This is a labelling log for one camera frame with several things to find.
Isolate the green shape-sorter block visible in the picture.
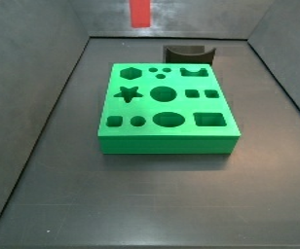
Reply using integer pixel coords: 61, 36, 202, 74
98, 63, 241, 154

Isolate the red tape strip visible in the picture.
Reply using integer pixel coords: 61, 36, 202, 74
128, 0, 151, 28

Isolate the black curved holder block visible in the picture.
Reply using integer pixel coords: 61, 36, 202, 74
163, 45, 216, 64

